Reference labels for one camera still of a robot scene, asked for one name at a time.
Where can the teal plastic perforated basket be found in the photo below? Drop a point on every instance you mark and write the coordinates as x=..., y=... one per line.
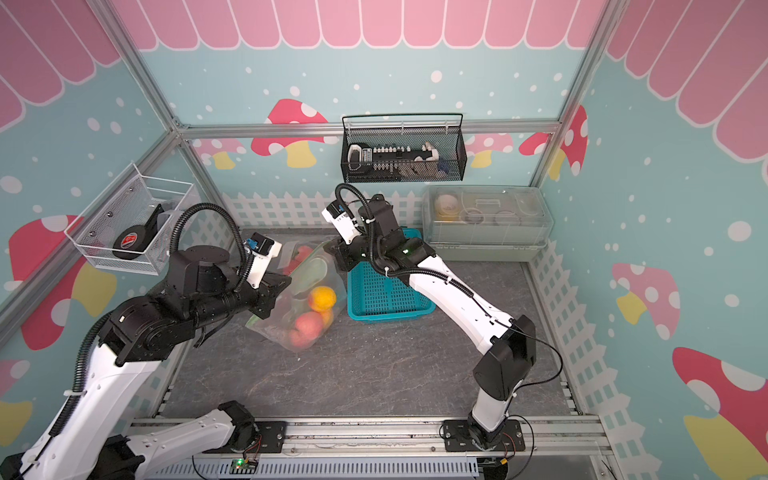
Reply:
x=374, y=298

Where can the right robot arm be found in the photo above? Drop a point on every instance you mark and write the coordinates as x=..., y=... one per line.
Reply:
x=507, y=345

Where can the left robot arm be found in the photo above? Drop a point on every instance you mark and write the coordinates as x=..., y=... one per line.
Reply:
x=117, y=355

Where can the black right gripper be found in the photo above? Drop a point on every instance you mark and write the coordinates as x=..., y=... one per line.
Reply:
x=341, y=252

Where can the clear acrylic wall bin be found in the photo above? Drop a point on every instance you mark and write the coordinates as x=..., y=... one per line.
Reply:
x=130, y=200

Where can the clear blue zipper bag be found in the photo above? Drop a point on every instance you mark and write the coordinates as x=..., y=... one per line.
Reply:
x=292, y=254

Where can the black wire mesh basket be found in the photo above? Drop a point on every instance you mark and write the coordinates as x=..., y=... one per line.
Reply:
x=403, y=147

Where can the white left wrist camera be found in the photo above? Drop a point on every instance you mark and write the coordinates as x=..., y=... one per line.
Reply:
x=260, y=251

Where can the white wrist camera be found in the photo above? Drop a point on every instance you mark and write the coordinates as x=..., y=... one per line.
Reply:
x=338, y=216
x=260, y=251

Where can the pink peach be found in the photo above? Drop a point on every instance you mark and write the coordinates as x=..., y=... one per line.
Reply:
x=302, y=253
x=298, y=341
x=309, y=326

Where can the clear bag green cartoon print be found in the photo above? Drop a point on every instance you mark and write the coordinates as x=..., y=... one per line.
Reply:
x=320, y=269

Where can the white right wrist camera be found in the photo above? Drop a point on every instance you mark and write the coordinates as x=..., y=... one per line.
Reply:
x=338, y=216

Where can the black tape roll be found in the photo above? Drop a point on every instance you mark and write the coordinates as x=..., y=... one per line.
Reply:
x=133, y=241

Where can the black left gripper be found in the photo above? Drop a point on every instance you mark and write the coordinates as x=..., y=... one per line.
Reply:
x=268, y=292

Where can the clear plastic storage box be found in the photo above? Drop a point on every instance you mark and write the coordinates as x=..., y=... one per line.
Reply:
x=486, y=223

